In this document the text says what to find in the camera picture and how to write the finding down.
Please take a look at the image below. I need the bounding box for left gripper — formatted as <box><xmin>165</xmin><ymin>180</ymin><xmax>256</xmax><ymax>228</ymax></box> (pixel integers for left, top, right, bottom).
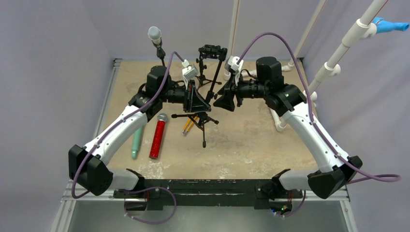
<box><xmin>160</xmin><ymin>80</ymin><xmax>211</xmax><ymax>113</ymax></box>

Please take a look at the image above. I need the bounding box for black tripod mic stand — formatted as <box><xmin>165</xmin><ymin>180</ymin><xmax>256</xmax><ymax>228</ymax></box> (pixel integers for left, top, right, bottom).
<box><xmin>196</xmin><ymin>55</ymin><xmax>213</xmax><ymax>89</ymax></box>

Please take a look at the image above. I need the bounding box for red glitter microphone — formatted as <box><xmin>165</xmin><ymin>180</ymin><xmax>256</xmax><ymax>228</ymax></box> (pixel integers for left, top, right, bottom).
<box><xmin>149</xmin><ymin>113</ymin><xmax>168</xmax><ymax>160</ymax></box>

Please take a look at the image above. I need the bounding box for black tripod shockmount stand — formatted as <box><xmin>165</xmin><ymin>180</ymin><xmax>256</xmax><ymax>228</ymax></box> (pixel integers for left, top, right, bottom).
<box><xmin>167</xmin><ymin>44</ymin><xmax>227</xmax><ymax>148</ymax></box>

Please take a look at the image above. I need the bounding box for black round-base mic stand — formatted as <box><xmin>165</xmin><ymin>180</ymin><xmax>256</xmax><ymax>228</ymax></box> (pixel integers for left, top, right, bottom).
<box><xmin>156</xmin><ymin>42</ymin><xmax>166</xmax><ymax>67</ymax></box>

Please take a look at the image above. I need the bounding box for mint green microphone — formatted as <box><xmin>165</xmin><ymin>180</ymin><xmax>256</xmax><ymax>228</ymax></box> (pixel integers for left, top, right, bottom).
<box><xmin>131</xmin><ymin>127</ymin><xmax>144</xmax><ymax>159</ymax></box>

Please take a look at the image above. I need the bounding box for grey white microphone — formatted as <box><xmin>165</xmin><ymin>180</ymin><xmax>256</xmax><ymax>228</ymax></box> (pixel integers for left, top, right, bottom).
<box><xmin>147</xmin><ymin>26</ymin><xmax>162</xmax><ymax>45</ymax></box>

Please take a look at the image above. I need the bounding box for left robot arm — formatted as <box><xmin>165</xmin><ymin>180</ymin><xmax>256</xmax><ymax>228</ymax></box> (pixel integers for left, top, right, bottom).
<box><xmin>68</xmin><ymin>65</ymin><xmax>210</xmax><ymax>198</ymax></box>

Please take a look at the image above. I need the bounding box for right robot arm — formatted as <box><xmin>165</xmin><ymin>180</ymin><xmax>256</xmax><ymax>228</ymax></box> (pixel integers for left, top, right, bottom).
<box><xmin>213</xmin><ymin>56</ymin><xmax>363</xmax><ymax>199</ymax></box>

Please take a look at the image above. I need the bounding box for yellow utility knife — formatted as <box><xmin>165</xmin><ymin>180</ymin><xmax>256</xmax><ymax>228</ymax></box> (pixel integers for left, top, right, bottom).
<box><xmin>182</xmin><ymin>116</ymin><xmax>198</xmax><ymax>136</ymax></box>

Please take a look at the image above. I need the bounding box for blue pipe fitting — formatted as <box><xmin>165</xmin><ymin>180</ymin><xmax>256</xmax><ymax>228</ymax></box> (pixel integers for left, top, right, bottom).
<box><xmin>372</xmin><ymin>17</ymin><xmax>410</xmax><ymax>34</ymax></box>

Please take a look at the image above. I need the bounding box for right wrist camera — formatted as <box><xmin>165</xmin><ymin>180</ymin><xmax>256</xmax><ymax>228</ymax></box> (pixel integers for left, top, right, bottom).
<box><xmin>224</xmin><ymin>56</ymin><xmax>243</xmax><ymax>86</ymax></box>

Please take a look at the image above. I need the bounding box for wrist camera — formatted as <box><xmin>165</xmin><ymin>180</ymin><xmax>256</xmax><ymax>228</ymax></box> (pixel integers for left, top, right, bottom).
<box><xmin>182</xmin><ymin>59</ymin><xmax>199</xmax><ymax>85</ymax></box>
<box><xmin>224</xmin><ymin>56</ymin><xmax>243</xmax><ymax>86</ymax></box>

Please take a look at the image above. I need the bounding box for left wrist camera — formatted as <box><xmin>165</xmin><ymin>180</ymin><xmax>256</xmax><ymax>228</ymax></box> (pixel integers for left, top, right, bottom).
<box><xmin>182</xmin><ymin>59</ymin><xmax>199</xmax><ymax>85</ymax></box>

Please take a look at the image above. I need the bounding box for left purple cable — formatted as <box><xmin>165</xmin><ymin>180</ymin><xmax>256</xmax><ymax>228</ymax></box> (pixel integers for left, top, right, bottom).
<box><xmin>71</xmin><ymin>51</ymin><xmax>187</xmax><ymax>200</ymax></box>

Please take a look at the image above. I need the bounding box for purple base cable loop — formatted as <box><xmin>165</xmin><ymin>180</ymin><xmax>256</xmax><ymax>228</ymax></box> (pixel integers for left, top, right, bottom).
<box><xmin>124</xmin><ymin>185</ymin><xmax>177</xmax><ymax>225</ymax></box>

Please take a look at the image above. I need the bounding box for white PVC pipe frame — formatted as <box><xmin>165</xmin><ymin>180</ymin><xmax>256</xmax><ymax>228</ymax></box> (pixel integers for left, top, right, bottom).
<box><xmin>233</xmin><ymin>0</ymin><xmax>390</xmax><ymax>137</ymax></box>

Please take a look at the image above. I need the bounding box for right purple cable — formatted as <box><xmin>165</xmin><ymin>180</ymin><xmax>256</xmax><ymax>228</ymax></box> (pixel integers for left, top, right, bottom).
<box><xmin>237</xmin><ymin>32</ymin><xmax>402</xmax><ymax>185</ymax></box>

